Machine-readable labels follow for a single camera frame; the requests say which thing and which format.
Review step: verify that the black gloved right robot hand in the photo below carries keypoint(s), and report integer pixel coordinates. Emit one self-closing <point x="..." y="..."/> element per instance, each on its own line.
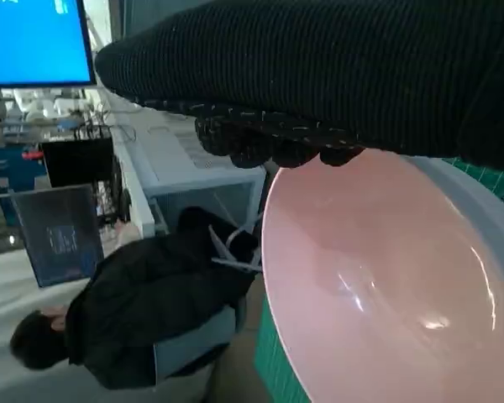
<point x="319" y="75"/>

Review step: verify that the pink bowl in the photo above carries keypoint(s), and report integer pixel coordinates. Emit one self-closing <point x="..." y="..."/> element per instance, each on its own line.
<point x="382" y="273"/>

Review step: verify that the white mesh front cabinet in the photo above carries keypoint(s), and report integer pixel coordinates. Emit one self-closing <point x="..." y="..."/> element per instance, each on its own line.
<point x="201" y="197"/>

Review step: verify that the black computer case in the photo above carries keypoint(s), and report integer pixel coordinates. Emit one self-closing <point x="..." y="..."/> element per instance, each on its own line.
<point x="75" y="161"/>

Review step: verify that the seated person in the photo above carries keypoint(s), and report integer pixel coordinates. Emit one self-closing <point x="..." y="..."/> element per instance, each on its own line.
<point x="151" y="294"/>

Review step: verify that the green cutting mat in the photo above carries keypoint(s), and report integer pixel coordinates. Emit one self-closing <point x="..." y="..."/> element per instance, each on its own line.
<point x="273" y="357"/>

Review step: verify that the blue screen monitor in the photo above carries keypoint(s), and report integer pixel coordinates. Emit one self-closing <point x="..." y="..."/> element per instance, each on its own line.
<point x="29" y="42"/>

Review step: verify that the dark screen laptop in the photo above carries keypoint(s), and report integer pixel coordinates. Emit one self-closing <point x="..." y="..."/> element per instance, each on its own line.
<point x="59" y="235"/>

